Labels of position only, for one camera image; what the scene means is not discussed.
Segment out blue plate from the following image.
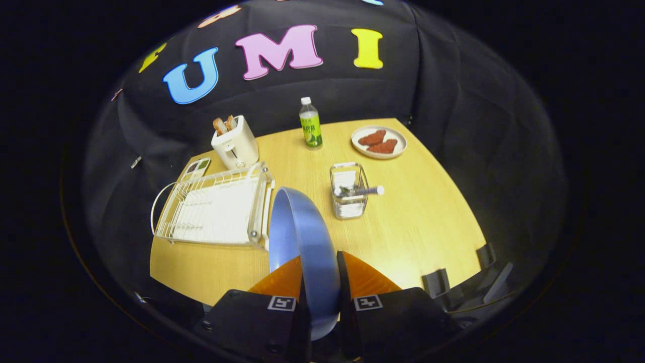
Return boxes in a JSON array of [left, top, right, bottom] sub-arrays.
[[268, 187, 342, 342]]

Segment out cream plate with meat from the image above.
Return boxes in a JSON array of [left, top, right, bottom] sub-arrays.
[[351, 125, 408, 160]]

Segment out green label drink bottle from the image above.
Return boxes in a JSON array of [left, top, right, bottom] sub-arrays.
[[299, 97, 324, 150]]

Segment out silver wire basket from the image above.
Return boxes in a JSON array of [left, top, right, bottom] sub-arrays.
[[330, 162, 370, 220]]

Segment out small compartment tray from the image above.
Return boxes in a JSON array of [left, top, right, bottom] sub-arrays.
[[177, 157, 212, 183]]

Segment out white wire dish rack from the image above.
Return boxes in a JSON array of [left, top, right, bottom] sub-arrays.
[[150, 161, 276, 252]]

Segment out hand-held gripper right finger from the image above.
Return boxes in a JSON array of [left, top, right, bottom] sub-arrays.
[[337, 251, 462, 363]]

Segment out white toaster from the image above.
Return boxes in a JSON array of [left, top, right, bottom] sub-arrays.
[[211, 115, 260, 171]]

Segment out blue patterned spoon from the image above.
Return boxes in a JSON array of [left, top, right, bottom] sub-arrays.
[[335, 185, 385, 198]]

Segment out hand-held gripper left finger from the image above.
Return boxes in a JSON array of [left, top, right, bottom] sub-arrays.
[[193, 256, 313, 363]]

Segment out dark bracket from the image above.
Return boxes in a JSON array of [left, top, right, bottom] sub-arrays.
[[476, 243, 497, 269], [422, 268, 452, 299]]

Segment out black backdrop cloth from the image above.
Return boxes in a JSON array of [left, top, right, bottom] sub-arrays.
[[83, 0, 569, 303]]

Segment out red meat piece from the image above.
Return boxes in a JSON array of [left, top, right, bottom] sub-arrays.
[[357, 130, 387, 146], [366, 139, 399, 154]]

